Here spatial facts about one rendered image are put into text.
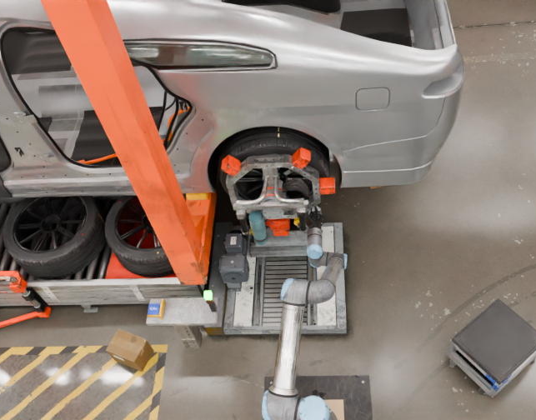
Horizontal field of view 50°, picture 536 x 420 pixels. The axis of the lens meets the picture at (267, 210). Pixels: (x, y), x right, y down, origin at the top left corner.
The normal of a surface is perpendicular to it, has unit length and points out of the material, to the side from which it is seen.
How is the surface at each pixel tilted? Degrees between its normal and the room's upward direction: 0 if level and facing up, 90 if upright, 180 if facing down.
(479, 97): 0
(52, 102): 55
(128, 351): 0
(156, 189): 90
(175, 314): 0
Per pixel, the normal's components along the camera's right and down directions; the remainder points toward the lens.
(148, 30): -0.11, 0.03
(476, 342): -0.12, -0.58
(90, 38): -0.04, 0.81
